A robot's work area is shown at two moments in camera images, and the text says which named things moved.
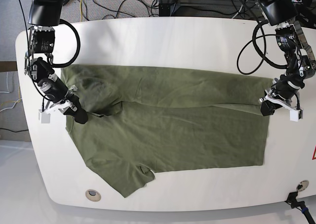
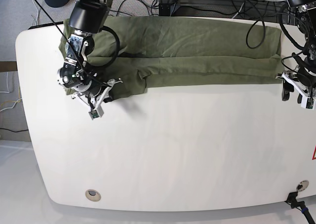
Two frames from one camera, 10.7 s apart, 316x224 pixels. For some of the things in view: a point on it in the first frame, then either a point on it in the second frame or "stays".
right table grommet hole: x=302 y=185 stays
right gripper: x=53 y=89 -> x=94 y=101
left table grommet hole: x=93 y=195 stays
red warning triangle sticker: x=314 y=156 stays
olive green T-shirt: x=142 y=120 -> x=165 y=49
